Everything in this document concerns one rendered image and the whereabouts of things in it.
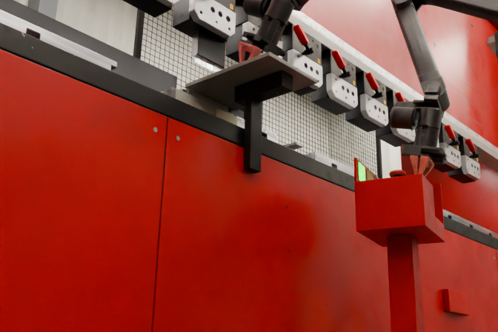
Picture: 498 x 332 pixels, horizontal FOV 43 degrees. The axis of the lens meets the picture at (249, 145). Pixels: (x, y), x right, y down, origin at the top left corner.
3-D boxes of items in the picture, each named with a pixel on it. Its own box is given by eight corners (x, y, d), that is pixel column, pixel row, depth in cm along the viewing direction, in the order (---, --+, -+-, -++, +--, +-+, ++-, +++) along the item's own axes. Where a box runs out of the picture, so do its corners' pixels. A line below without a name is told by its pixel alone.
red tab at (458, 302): (450, 311, 203) (448, 288, 205) (444, 311, 204) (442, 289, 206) (470, 315, 213) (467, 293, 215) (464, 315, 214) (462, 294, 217)
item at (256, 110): (281, 159, 137) (281, 69, 144) (231, 172, 146) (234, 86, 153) (293, 164, 139) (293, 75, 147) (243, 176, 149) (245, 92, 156)
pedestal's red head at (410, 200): (425, 225, 141) (419, 148, 147) (356, 231, 148) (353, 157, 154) (445, 242, 157) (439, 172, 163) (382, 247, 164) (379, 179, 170)
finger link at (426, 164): (402, 188, 165) (408, 153, 167) (430, 192, 161) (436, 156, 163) (395, 181, 159) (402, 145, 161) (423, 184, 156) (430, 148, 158)
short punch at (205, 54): (196, 61, 161) (198, 27, 164) (191, 63, 162) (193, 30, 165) (224, 75, 168) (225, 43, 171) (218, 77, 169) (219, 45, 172)
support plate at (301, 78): (269, 55, 138) (269, 50, 138) (184, 87, 154) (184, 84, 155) (317, 83, 151) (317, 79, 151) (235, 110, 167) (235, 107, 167)
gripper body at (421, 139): (406, 158, 167) (411, 131, 168) (446, 162, 162) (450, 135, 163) (399, 150, 161) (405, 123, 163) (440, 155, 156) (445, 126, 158)
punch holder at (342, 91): (332, 94, 200) (330, 47, 206) (310, 101, 206) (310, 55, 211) (358, 110, 211) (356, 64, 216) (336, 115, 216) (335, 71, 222)
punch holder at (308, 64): (293, 72, 186) (293, 22, 192) (270, 80, 192) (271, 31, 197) (322, 89, 197) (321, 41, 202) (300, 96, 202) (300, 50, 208)
